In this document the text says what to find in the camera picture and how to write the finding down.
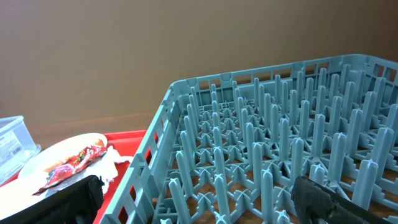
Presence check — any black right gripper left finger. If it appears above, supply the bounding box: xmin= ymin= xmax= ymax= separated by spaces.
xmin=1 ymin=175 xmax=104 ymax=224

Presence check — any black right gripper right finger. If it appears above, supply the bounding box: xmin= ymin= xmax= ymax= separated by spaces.
xmin=291 ymin=176 xmax=388 ymax=224

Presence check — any red snack wrapper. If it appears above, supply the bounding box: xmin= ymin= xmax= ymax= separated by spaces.
xmin=33 ymin=145 xmax=108 ymax=195

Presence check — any large white napkin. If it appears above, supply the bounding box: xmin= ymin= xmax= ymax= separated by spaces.
xmin=0 ymin=146 xmax=134 ymax=218

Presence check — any clear plastic waste bin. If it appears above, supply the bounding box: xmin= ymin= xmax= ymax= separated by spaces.
xmin=0 ymin=116 xmax=41 ymax=185

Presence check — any grey dishwasher rack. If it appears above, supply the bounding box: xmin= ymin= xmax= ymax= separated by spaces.
xmin=101 ymin=54 xmax=397 ymax=223

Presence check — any light blue plate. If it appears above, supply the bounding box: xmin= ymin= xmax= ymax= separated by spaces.
xmin=18 ymin=133 xmax=108 ymax=192

